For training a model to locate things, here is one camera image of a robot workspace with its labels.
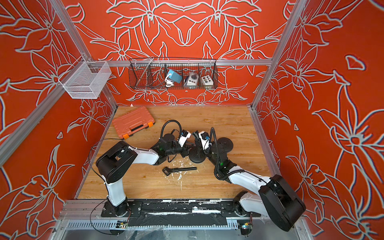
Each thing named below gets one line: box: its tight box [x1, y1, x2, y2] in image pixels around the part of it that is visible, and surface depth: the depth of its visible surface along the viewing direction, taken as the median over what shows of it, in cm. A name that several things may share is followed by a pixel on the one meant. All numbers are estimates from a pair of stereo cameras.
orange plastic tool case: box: [112, 106, 156, 140], surface depth 106 cm
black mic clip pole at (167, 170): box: [162, 166, 197, 176], surface depth 87 cm
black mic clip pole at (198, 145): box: [192, 130, 203, 154], surface depth 79 cm
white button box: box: [201, 75, 214, 86], surface depth 97 cm
